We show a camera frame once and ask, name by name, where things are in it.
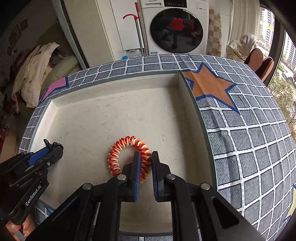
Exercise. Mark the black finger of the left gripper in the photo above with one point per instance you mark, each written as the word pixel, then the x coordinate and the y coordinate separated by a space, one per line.
pixel 51 153

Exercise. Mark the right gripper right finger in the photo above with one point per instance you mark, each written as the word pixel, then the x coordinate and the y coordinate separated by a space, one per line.
pixel 160 183

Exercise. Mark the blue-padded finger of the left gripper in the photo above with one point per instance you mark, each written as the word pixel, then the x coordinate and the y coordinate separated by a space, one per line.
pixel 39 155

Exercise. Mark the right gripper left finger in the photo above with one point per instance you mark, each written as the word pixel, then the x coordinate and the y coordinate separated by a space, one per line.
pixel 130 189

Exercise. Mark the left hand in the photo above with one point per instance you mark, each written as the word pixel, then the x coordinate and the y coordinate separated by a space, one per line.
pixel 26 228

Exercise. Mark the teal shallow tray box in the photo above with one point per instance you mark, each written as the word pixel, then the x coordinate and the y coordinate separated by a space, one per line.
pixel 159 109

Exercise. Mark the cream jacket on sofa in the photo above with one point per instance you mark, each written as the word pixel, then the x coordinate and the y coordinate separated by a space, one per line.
pixel 31 75

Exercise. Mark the light green sofa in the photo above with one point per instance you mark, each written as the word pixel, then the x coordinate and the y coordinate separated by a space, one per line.
pixel 67 66

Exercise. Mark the white tall cabinet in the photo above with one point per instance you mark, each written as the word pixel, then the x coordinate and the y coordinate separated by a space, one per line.
pixel 105 30

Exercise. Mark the white detergent bottle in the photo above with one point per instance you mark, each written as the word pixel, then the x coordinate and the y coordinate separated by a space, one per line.
pixel 133 53

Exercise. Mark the checkered hanging towel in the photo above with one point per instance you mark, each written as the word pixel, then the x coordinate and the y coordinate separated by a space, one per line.
pixel 214 44

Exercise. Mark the beige bag on chair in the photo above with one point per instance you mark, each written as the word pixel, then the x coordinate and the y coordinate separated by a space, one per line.
pixel 238 50

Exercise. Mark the brown chair near window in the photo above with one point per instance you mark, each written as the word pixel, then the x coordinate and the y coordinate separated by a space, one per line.
pixel 254 59

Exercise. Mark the white front-load washing machine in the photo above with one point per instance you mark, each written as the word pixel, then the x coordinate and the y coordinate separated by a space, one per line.
pixel 179 27

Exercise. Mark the red handled mop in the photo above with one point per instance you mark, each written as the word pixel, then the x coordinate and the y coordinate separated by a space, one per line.
pixel 140 30

